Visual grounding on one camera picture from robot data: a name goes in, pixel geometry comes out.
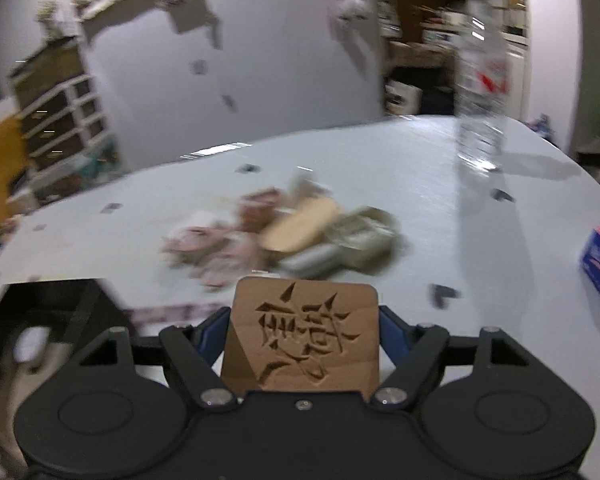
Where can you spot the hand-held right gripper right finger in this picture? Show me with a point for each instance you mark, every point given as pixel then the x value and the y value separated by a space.
pixel 389 332

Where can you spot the white rounded object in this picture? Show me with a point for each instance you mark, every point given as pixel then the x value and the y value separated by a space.
pixel 32 345

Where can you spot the cluttered storage shelves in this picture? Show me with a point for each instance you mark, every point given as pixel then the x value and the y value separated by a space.
pixel 430 35

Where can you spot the pink patterned packet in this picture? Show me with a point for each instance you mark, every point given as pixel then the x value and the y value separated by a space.
pixel 190 237
pixel 227 262

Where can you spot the carved square wooden coaster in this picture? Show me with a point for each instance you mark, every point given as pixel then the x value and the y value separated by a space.
pixel 300 305

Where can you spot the brown patterned box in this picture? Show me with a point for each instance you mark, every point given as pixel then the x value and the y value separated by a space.
pixel 260 207

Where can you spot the flower vase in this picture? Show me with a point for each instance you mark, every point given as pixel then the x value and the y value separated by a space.
pixel 50 22

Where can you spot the oval wooden board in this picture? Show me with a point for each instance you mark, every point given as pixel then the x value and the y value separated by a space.
pixel 300 225

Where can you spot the clear plastic water bottle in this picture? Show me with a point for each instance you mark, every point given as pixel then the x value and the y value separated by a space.
pixel 481 90

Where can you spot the black storage bin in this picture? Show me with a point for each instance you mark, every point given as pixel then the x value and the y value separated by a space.
pixel 75 310

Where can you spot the pale green rectangular tin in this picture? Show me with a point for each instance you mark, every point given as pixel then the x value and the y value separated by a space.
pixel 362 237

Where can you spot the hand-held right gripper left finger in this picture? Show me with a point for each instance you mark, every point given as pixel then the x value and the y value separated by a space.
pixel 214 336

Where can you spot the white frame drawer cabinet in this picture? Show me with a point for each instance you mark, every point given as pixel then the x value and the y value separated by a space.
pixel 60 105

